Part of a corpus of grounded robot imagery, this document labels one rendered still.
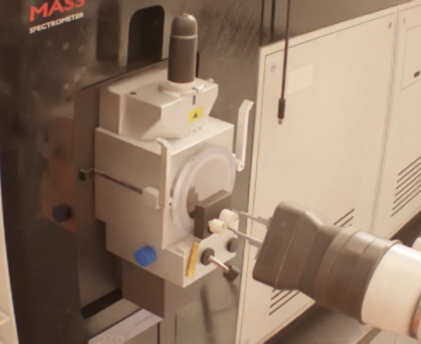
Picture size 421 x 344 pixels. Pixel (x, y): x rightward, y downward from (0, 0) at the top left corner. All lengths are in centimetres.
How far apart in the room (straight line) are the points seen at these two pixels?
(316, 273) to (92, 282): 27
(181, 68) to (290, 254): 20
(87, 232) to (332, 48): 46
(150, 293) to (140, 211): 11
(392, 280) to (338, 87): 55
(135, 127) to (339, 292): 24
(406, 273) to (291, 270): 11
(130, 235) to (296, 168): 37
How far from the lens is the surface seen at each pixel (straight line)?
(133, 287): 90
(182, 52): 78
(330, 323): 145
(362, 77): 126
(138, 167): 79
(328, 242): 72
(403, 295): 68
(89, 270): 88
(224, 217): 82
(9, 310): 81
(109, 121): 81
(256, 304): 120
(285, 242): 74
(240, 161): 85
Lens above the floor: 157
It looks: 25 degrees down
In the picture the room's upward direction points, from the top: 4 degrees clockwise
